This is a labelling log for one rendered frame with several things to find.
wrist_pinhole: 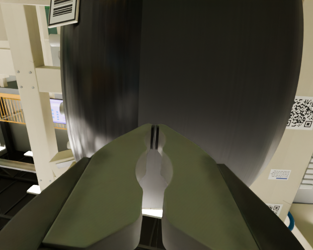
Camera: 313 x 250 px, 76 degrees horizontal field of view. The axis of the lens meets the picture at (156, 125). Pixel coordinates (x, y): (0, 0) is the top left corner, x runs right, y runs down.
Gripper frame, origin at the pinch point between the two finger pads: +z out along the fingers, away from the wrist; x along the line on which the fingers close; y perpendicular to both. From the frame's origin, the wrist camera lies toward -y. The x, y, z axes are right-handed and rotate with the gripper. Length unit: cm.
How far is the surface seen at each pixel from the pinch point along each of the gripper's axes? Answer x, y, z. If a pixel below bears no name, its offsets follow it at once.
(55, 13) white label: -11.2, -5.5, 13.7
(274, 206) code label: 33, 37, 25
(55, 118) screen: -209, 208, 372
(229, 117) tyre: 8.1, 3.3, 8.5
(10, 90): -502, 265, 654
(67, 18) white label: -9.5, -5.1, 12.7
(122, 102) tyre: -3.4, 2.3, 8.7
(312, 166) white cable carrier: 40, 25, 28
